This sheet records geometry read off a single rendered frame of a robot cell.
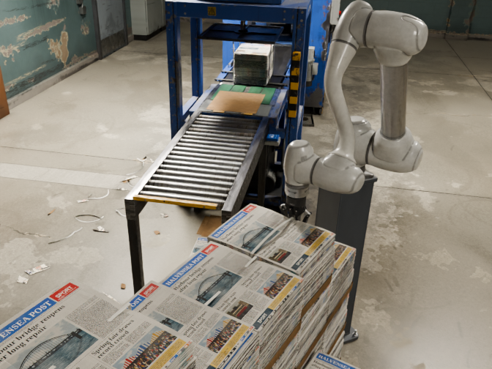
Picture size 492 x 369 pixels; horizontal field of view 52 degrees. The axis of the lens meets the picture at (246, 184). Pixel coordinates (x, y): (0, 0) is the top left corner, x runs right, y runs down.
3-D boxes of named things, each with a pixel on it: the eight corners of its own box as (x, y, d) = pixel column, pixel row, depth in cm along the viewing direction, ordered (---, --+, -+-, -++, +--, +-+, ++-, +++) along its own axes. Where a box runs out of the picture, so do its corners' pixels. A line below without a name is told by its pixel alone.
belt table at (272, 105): (275, 130, 368) (277, 117, 364) (189, 122, 378) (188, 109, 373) (286, 100, 429) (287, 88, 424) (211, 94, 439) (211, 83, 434)
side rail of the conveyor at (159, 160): (135, 220, 260) (133, 199, 255) (125, 219, 261) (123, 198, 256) (202, 126, 377) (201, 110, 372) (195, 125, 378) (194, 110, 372)
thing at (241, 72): (266, 86, 430) (268, 55, 418) (232, 83, 434) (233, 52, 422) (273, 74, 463) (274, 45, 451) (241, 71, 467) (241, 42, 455)
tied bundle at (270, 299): (302, 330, 173) (307, 276, 163) (257, 389, 151) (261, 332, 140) (211, 290, 191) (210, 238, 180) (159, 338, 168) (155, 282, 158)
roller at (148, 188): (230, 192, 263) (230, 200, 266) (143, 182, 270) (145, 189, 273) (228, 198, 259) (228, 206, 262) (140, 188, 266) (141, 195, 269)
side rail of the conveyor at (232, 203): (231, 232, 253) (232, 211, 247) (221, 230, 254) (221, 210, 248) (269, 132, 370) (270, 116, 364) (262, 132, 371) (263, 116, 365)
